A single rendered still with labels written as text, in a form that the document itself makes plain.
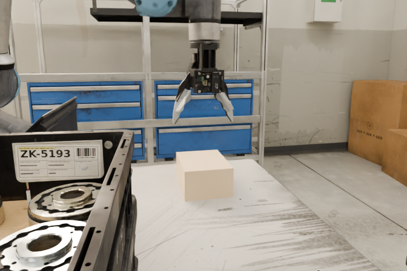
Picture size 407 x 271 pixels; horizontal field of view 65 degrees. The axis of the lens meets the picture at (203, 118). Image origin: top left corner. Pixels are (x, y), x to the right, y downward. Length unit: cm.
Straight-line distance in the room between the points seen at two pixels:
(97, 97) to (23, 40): 116
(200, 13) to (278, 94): 270
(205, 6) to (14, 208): 53
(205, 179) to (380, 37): 342
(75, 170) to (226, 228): 32
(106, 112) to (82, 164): 174
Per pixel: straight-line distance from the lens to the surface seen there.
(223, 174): 78
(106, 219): 24
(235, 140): 239
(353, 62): 381
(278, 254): 62
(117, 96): 222
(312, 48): 354
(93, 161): 51
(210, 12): 75
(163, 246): 63
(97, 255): 20
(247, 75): 232
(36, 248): 37
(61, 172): 53
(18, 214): 51
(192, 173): 76
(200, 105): 227
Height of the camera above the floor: 104
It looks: 11 degrees down
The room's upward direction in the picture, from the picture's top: straight up
